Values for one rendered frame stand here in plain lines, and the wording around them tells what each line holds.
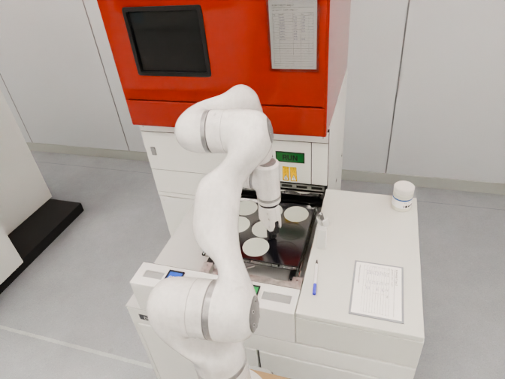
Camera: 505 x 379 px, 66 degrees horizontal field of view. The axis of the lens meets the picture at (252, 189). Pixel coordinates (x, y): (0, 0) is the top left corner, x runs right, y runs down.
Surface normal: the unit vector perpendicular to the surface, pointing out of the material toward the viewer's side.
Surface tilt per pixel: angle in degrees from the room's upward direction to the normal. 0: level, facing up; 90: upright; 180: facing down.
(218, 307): 37
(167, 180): 90
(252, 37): 90
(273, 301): 0
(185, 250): 0
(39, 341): 0
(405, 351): 90
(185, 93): 90
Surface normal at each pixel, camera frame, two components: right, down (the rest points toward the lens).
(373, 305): -0.08, -0.81
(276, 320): -0.29, 0.58
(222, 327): -0.19, 0.21
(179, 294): -0.20, -0.61
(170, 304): -0.26, -0.33
